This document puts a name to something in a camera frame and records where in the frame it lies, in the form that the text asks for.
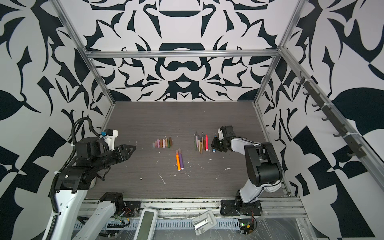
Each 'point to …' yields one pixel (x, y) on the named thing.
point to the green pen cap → (168, 143)
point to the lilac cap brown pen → (200, 145)
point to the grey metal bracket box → (204, 222)
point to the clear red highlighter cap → (156, 144)
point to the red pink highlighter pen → (206, 142)
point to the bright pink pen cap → (158, 143)
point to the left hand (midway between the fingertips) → (132, 146)
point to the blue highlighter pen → (214, 150)
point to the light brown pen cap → (161, 143)
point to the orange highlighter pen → (178, 161)
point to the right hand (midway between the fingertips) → (213, 143)
